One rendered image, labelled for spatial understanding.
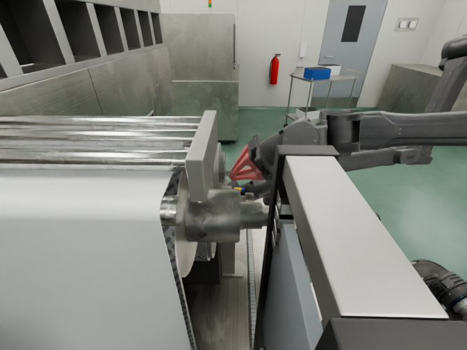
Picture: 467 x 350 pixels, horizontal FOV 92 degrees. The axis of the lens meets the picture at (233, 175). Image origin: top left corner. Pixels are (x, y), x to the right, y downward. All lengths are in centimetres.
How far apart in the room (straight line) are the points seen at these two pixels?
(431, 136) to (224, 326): 58
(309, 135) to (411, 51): 559
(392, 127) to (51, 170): 43
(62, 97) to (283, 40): 463
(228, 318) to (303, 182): 56
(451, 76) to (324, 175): 86
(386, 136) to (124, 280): 40
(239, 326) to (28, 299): 50
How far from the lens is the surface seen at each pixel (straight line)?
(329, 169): 18
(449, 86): 99
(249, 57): 498
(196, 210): 25
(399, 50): 582
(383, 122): 44
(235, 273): 73
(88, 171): 20
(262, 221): 27
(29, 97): 57
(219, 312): 70
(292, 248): 19
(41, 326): 33
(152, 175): 17
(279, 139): 46
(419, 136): 44
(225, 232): 25
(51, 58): 69
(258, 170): 47
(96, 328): 30
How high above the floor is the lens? 153
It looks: 33 degrees down
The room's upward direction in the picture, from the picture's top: straight up
